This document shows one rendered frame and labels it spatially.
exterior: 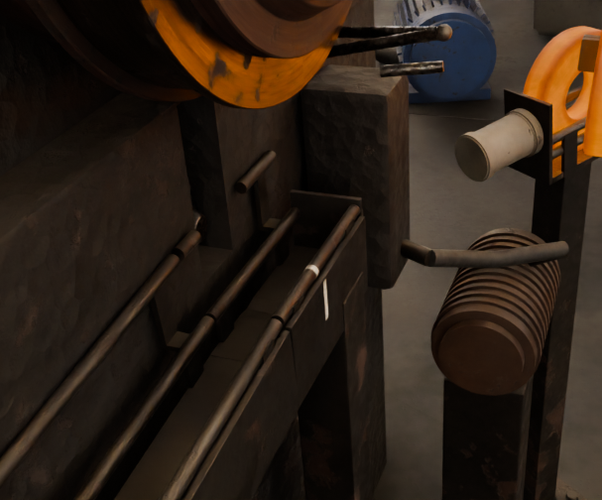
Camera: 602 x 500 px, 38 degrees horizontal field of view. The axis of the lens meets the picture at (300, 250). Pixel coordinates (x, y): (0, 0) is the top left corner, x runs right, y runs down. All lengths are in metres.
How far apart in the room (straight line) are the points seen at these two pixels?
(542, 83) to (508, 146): 0.09
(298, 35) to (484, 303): 0.51
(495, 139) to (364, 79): 0.20
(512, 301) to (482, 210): 1.29
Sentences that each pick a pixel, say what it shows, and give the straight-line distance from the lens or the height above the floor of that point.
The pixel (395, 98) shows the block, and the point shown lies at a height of 0.79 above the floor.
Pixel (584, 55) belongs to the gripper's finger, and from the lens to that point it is 0.86.
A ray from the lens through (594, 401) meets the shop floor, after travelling 1.75.
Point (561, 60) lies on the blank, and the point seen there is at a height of 0.76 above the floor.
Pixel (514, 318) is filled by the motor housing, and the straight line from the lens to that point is 1.04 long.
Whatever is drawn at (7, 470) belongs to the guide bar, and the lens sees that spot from 0.58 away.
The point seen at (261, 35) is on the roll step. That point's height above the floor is 0.95.
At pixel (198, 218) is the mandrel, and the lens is 0.79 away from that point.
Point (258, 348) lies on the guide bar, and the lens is 0.68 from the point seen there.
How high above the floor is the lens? 1.12
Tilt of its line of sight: 31 degrees down
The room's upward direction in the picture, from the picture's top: 5 degrees counter-clockwise
